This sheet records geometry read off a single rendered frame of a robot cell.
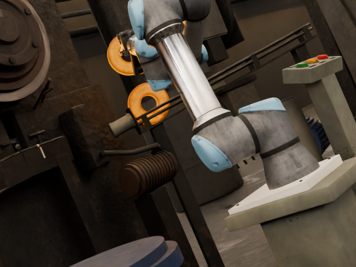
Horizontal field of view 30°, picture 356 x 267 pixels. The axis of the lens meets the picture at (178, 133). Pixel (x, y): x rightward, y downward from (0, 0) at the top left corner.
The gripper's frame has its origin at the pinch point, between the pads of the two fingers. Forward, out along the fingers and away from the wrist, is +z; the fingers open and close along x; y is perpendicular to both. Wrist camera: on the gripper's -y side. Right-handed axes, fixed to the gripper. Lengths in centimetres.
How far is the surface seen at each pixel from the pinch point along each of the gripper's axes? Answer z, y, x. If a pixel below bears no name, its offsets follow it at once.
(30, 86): -8.6, 0.9, 38.3
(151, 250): -163, -8, 40
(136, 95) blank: -4.0, -16.8, 3.4
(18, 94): -12.2, 0.5, 43.2
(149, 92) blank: -4.2, -17.7, -1.7
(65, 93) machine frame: 10.6, -8.4, 26.0
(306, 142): -40, -49, -40
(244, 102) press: 684, -215, -287
